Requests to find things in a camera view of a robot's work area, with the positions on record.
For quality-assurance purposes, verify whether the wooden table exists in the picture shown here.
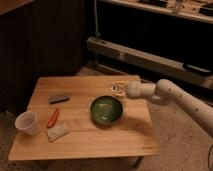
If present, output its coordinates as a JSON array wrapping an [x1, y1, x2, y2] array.
[[8, 75, 159, 161]]

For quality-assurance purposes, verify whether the dark grey block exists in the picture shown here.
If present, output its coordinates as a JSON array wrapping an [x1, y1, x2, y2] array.
[[49, 95, 70, 104]]

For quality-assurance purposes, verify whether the orange carrot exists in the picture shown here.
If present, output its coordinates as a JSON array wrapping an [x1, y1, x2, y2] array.
[[47, 109, 60, 128]]

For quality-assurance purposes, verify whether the white plastic cup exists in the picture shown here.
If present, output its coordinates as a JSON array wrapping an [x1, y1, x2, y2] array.
[[15, 111, 39, 136]]

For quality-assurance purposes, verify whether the green bowl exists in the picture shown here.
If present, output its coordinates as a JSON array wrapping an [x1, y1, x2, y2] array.
[[90, 96, 123, 125]]

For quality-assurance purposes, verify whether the grey metal shelf beam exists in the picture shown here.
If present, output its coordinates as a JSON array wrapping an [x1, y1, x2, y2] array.
[[87, 37, 213, 90]]

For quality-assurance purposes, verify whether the beige sponge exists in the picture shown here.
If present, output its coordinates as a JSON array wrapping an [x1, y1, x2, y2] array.
[[46, 122, 69, 142]]

